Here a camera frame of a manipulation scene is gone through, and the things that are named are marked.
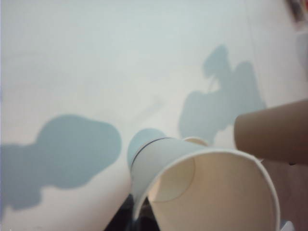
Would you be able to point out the brown paper cup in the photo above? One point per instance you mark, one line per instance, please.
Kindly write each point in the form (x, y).
(272, 132)

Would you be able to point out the white paper cup blue print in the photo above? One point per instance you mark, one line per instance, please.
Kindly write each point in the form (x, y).
(192, 183)

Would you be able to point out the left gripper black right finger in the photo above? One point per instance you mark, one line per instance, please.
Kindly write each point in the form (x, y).
(148, 219)

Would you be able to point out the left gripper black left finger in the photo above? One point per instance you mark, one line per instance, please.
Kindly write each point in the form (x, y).
(125, 216)

